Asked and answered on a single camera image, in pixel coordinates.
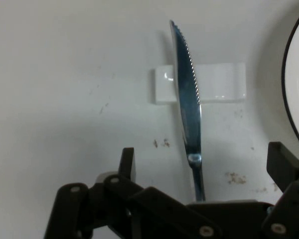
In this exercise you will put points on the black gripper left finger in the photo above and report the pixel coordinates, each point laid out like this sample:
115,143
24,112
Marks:
139,211

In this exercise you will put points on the white ceramic cutlery rest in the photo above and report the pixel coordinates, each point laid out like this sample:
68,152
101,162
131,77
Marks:
219,82

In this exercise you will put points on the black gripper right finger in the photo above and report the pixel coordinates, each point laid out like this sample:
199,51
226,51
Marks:
294,199

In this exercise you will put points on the silver serrated table knife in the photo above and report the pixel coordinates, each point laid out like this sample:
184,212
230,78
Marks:
187,99

